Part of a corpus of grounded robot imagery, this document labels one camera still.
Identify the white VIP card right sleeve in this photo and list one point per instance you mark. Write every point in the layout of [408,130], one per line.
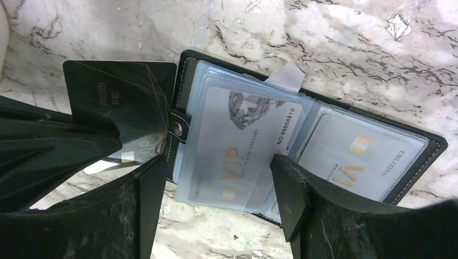
[361,157]

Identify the black card holder blue sleeves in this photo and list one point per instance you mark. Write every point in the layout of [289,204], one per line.
[198,72]

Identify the black VIP credit card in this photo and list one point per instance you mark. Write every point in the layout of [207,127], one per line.
[133,97]

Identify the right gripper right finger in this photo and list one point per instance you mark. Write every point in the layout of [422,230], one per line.
[322,220]

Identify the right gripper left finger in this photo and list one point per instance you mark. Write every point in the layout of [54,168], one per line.
[116,220]

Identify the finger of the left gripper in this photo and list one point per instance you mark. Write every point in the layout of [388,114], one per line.
[40,149]

